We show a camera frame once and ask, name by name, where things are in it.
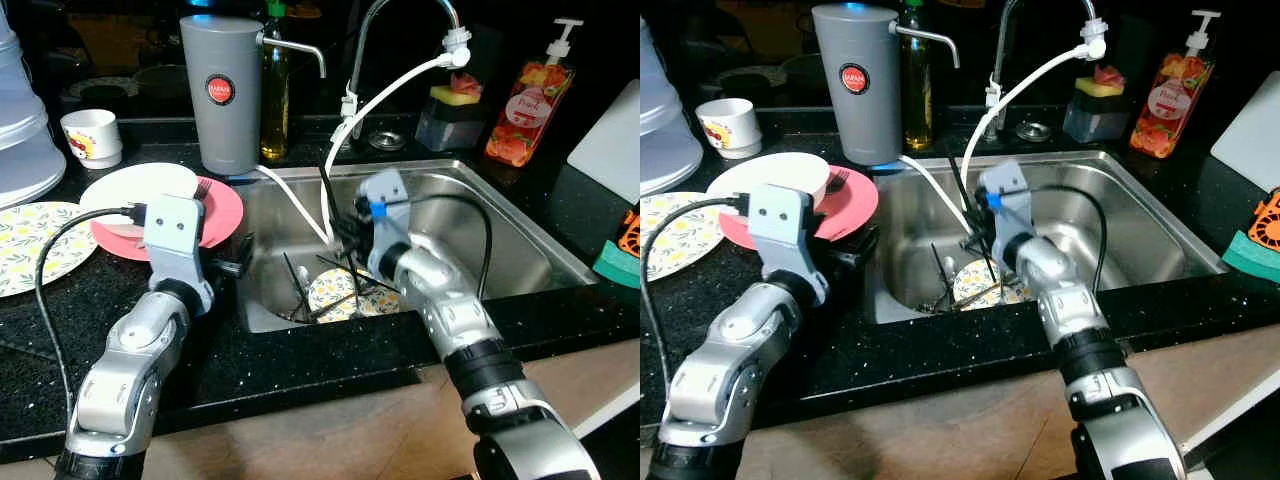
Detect black handled utensil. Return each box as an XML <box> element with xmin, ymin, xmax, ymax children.
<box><xmin>930</xmin><ymin>245</ymin><xmax>957</xmax><ymax>307</ymax></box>
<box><xmin>283</xmin><ymin>252</ymin><xmax>312</xmax><ymax>321</ymax></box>
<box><xmin>947</xmin><ymin>155</ymin><xmax>986</xmax><ymax>261</ymax></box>
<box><xmin>318</xmin><ymin>165</ymin><xmax>347</xmax><ymax>261</ymax></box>

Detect pink plate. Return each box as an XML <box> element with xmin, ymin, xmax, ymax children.
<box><xmin>717</xmin><ymin>165</ymin><xmax>879</xmax><ymax>251</ymax></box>
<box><xmin>90</xmin><ymin>175</ymin><xmax>245</xmax><ymax>263</ymax></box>

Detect yellow floral plate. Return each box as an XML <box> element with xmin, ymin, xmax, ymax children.
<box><xmin>305</xmin><ymin>265</ymin><xmax>401</xmax><ymax>321</ymax></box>
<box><xmin>640</xmin><ymin>191</ymin><xmax>731</xmax><ymax>282</ymax></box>
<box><xmin>0</xmin><ymin>201</ymin><xmax>101</xmax><ymax>299</ymax></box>
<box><xmin>950</xmin><ymin>258</ymin><xmax>1031</xmax><ymax>309</ymax></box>

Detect white bowl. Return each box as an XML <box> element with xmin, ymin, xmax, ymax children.
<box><xmin>78</xmin><ymin>162</ymin><xmax>201</xmax><ymax>226</ymax></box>
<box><xmin>706</xmin><ymin>152</ymin><xmax>831</xmax><ymax>216</ymax></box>

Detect black sponge holder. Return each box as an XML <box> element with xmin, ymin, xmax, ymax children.
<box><xmin>1063</xmin><ymin>90</ymin><xmax>1131</xmax><ymax>143</ymax></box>
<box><xmin>414</xmin><ymin>98</ymin><xmax>486</xmax><ymax>153</ymax></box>

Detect grey water filter canister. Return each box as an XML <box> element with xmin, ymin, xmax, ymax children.
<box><xmin>811</xmin><ymin>3</ymin><xmax>961</xmax><ymax>166</ymax></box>
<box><xmin>179</xmin><ymin>13</ymin><xmax>327</xmax><ymax>176</ymax></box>

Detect glass oil bottle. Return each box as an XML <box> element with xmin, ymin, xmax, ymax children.
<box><xmin>897</xmin><ymin>0</ymin><xmax>936</xmax><ymax>151</ymax></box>
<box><xmin>258</xmin><ymin>0</ymin><xmax>293</xmax><ymax>161</ymax></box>

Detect stainless steel sink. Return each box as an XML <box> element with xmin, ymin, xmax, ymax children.
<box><xmin>868</xmin><ymin>150</ymin><xmax>1229</xmax><ymax>324</ymax></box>
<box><xmin>225</xmin><ymin>158</ymin><xmax>601</xmax><ymax>334</ymax></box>

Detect yellow and pink sponge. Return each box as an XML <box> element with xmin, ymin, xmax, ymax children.
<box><xmin>430</xmin><ymin>72</ymin><xmax>486</xmax><ymax>109</ymax></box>
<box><xmin>1075</xmin><ymin>65</ymin><xmax>1129</xmax><ymax>98</ymax></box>

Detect white printed cup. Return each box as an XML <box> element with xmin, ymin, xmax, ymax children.
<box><xmin>60</xmin><ymin>108</ymin><xmax>124</xmax><ymax>169</ymax></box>
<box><xmin>695</xmin><ymin>97</ymin><xmax>763</xmax><ymax>160</ymax></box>

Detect chrome sink faucet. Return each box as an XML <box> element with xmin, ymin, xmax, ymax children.
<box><xmin>345</xmin><ymin>0</ymin><xmax>466</xmax><ymax>141</ymax></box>
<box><xmin>985</xmin><ymin>0</ymin><xmax>1101</xmax><ymax>136</ymax></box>

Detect orange soap pump bottle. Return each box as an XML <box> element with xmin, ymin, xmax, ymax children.
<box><xmin>1129</xmin><ymin>10</ymin><xmax>1221</xmax><ymax>161</ymax></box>
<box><xmin>485</xmin><ymin>18</ymin><xmax>584</xmax><ymax>168</ymax></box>

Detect large clear plastic container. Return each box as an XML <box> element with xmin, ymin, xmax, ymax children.
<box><xmin>640</xmin><ymin>20</ymin><xmax>704</xmax><ymax>196</ymax></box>
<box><xmin>0</xmin><ymin>30</ymin><xmax>67</xmax><ymax>209</ymax></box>

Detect green sponge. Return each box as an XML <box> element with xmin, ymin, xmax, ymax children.
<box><xmin>592</xmin><ymin>240</ymin><xmax>641</xmax><ymax>291</ymax></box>
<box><xmin>1222</xmin><ymin>230</ymin><xmax>1280</xmax><ymax>284</ymax></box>

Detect white cutting board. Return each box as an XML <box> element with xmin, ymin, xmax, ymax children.
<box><xmin>566</xmin><ymin>80</ymin><xmax>641</xmax><ymax>206</ymax></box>
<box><xmin>1210</xmin><ymin>97</ymin><xmax>1280</xmax><ymax>193</ymax></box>

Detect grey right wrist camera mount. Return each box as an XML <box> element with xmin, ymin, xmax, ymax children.
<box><xmin>978</xmin><ymin>158</ymin><xmax>1041</xmax><ymax>271</ymax></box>
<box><xmin>355</xmin><ymin>168</ymin><xmax>413</xmax><ymax>281</ymax></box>

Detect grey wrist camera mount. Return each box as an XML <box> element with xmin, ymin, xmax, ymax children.
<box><xmin>748</xmin><ymin>183</ymin><xmax>831</xmax><ymax>306</ymax></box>
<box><xmin>355</xmin><ymin>168</ymin><xmax>413</xmax><ymax>281</ymax></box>
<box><xmin>143</xmin><ymin>194</ymin><xmax>216</xmax><ymax>316</ymax></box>
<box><xmin>978</xmin><ymin>158</ymin><xmax>1041</xmax><ymax>271</ymax></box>

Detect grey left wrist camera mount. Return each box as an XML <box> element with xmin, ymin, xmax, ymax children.
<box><xmin>748</xmin><ymin>183</ymin><xmax>831</xmax><ymax>306</ymax></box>
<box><xmin>143</xmin><ymin>194</ymin><xmax>216</xmax><ymax>316</ymax></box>

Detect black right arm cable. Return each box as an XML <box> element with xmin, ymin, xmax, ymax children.
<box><xmin>405</xmin><ymin>193</ymin><xmax>493</xmax><ymax>301</ymax></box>
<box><xmin>1030</xmin><ymin>183</ymin><xmax>1109</xmax><ymax>293</ymax></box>

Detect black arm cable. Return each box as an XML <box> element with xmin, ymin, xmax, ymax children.
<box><xmin>35</xmin><ymin>203</ymin><xmax>149</xmax><ymax>401</ymax></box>
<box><xmin>640</xmin><ymin>195</ymin><xmax>753</xmax><ymax>401</ymax></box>
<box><xmin>1030</xmin><ymin>183</ymin><xmax>1109</xmax><ymax>293</ymax></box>
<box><xmin>405</xmin><ymin>193</ymin><xmax>493</xmax><ymax>301</ymax></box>

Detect white faucet hose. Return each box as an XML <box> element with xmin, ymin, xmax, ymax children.
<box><xmin>255</xmin><ymin>25</ymin><xmax>473</xmax><ymax>249</ymax></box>
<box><xmin>895</xmin><ymin>18</ymin><xmax>1109</xmax><ymax>241</ymax></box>

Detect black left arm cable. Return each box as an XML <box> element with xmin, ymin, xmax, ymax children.
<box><xmin>35</xmin><ymin>203</ymin><xmax>149</xmax><ymax>401</ymax></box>
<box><xmin>640</xmin><ymin>195</ymin><xmax>753</xmax><ymax>401</ymax></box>

